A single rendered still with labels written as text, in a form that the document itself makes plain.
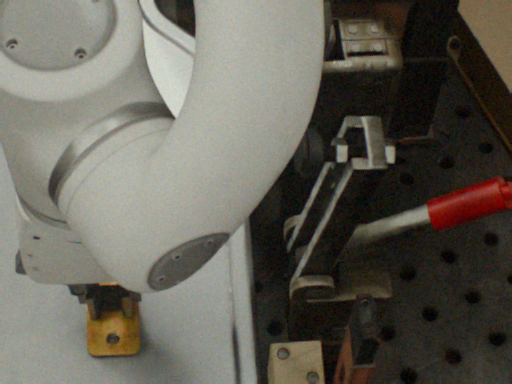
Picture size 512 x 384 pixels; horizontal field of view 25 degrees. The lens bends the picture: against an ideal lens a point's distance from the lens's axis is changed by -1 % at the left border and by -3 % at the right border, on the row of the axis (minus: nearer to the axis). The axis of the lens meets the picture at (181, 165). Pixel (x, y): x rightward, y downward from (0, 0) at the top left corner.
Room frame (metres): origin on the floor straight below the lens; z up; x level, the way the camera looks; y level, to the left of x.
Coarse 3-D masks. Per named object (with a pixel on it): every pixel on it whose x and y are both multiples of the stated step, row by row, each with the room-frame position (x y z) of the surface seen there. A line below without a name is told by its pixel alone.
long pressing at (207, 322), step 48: (144, 0) 0.62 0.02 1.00; (192, 48) 0.56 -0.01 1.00; (0, 144) 0.48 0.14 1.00; (0, 192) 0.44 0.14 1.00; (0, 240) 0.40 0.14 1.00; (240, 240) 0.38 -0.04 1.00; (0, 288) 0.36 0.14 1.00; (48, 288) 0.36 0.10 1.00; (192, 288) 0.35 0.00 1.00; (240, 288) 0.35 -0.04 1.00; (0, 336) 0.32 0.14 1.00; (48, 336) 0.32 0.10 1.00; (144, 336) 0.31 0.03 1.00; (192, 336) 0.31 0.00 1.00; (240, 336) 0.31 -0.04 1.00
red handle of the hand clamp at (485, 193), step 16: (464, 192) 0.34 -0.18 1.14; (480, 192) 0.34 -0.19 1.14; (496, 192) 0.34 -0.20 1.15; (416, 208) 0.35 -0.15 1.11; (432, 208) 0.34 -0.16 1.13; (448, 208) 0.34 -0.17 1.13; (464, 208) 0.33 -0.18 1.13; (480, 208) 0.33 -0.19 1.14; (496, 208) 0.33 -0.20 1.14; (368, 224) 0.35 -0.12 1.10; (384, 224) 0.34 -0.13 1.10; (400, 224) 0.34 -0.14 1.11; (416, 224) 0.33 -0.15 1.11; (432, 224) 0.33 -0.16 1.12; (448, 224) 0.33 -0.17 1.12; (352, 240) 0.34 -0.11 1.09; (368, 240) 0.33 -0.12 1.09; (384, 240) 0.33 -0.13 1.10; (400, 240) 0.33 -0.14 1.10; (352, 256) 0.33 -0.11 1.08
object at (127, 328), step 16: (112, 288) 0.35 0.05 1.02; (112, 304) 0.33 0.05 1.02; (96, 320) 0.33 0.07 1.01; (112, 320) 0.32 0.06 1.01; (128, 320) 0.32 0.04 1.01; (96, 336) 0.31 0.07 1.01; (128, 336) 0.31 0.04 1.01; (96, 352) 0.30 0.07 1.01; (112, 352) 0.30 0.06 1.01; (128, 352) 0.30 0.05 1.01
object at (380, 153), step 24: (360, 120) 0.35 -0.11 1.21; (312, 144) 0.34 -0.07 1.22; (336, 144) 0.34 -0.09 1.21; (360, 144) 0.34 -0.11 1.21; (384, 144) 0.34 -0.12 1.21; (312, 168) 0.33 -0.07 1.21; (336, 168) 0.33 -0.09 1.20; (360, 168) 0.32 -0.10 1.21; (384, 168) 0.32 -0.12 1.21; (312, 192) 0.36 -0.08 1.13; (336, 192) 0.33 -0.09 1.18; (360, 192) 0.32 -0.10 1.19; (312, 216) 0.35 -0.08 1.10; (336, 216) 0.32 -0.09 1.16; (360, 216) 0.32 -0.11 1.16; (312, 240) 0.33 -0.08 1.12; (336, 240) 0.32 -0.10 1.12; (312, 264) 0.32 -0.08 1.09
